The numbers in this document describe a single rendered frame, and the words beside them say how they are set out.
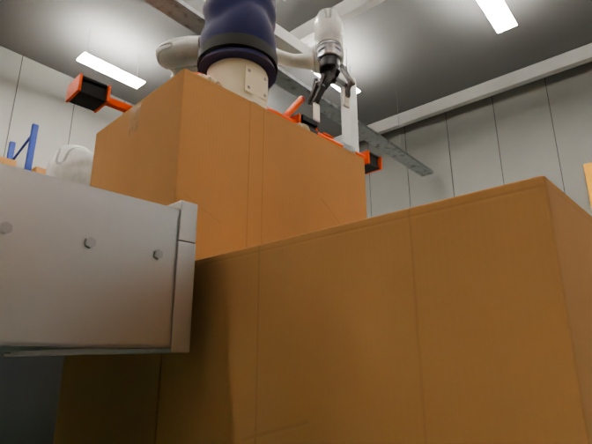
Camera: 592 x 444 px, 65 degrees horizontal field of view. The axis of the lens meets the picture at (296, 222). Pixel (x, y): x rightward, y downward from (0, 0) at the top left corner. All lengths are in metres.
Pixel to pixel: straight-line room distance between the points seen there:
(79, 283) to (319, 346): 0.29
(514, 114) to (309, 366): 11.05
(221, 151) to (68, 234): 0.45
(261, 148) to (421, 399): 0.71
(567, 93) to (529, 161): 1.54
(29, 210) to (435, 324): 0.45
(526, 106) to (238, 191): 10.71
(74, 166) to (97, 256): 1.13
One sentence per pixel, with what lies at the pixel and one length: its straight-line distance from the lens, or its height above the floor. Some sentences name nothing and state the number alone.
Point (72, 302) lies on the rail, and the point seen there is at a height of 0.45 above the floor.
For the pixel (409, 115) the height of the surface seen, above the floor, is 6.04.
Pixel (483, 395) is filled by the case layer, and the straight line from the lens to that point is 0.45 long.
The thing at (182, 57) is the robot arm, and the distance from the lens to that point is 1.87.
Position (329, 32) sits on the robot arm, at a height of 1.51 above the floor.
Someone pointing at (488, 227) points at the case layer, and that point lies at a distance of 0.46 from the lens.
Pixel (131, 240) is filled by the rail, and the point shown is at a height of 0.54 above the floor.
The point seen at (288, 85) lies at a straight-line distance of 7.72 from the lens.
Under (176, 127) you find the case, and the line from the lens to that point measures 0.94.
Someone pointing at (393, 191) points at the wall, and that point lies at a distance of 12.06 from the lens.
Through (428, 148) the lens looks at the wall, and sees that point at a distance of 11.98.
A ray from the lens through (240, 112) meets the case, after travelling 1.04.
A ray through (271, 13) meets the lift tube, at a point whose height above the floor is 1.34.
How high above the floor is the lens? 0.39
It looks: 16 degrees up
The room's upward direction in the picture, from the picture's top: straight up
